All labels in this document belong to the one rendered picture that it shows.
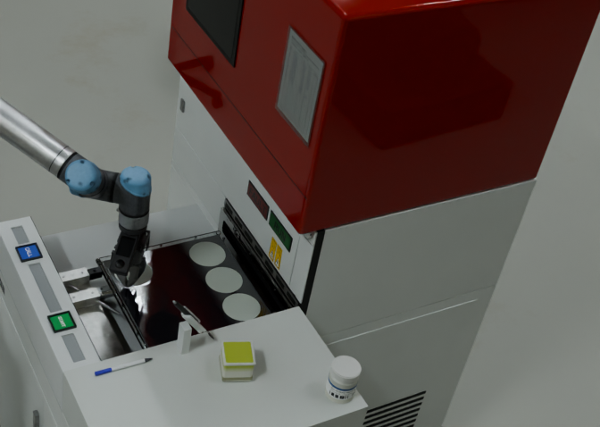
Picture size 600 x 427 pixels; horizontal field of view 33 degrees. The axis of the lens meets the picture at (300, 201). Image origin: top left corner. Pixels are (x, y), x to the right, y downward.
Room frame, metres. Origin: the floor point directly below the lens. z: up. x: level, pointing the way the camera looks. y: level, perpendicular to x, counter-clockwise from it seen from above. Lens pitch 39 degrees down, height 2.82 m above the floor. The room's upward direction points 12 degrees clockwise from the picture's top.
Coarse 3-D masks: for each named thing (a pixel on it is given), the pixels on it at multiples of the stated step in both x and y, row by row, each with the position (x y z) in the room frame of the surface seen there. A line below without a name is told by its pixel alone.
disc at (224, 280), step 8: (208, 272) 2.03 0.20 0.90; (216, 272) 2.04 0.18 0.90; (224, 272) 2.04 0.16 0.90; (232, 272) 2.05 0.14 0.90; (208, 280) 2.00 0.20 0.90; (216, 280) 2.01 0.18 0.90; (224, 280) 2.01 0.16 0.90; (232, 280) 2.02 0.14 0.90; (240, 280) 2.02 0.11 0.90; (216, 288) 1.98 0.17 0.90; (224, 288) 1.98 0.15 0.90; (232, 288) 1.99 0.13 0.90
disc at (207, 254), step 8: (192, 248) 2.11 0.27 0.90; (200, 248) 2.12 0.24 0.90; (208, 248) 2.12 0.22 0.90; (216, 248) 2.13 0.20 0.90; (192, 256) 2.08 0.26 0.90; (200, 256) 2.09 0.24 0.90; (208, 256) 2.09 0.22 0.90; (216, 256) 2.10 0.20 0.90; (224, 256) 2.11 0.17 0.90; (200, 264) 2.05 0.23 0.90; (208, 264) 2.06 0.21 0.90; (216, 264) 2.07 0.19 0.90
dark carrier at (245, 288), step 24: (192, 240) 2.14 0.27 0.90; (216, 240) 2.16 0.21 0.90; (168, 264) 2.03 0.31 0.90; (192, 264) 2.05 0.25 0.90; (120, 288) 1.91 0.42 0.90; (144, 288) 1.92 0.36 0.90; (168, 288) 1.94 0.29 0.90; (192, 288) 1.96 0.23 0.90; (240, 288) 2.00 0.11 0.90; (144, 312) 1.84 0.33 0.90; (168, 312) 1.86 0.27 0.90; (192, 312) 1.87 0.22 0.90; (216, 312) 1.89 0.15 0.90; (264, 312) 1.93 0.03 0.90; (144, 336) 1.76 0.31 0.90; (168, 336) 1.77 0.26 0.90
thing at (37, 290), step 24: (0, 240) 1.95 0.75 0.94; (24, 240) 1.95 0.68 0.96; (0, 264) 1.96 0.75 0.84; (24, 264) 1.86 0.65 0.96; (48, 264) 1.88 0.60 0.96; (24, 288) 1.78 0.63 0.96; (48, 288) 1.80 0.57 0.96; (24, 312) 1.78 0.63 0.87; (48, 312) 1.72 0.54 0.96; (72, 312) 1.73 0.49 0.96; (48, 336) 1.64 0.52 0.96; (72, 336) 1.66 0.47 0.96; (48, 360) 1.63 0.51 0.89; (72, 360) 1.59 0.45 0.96; (96, 360) 1.60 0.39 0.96
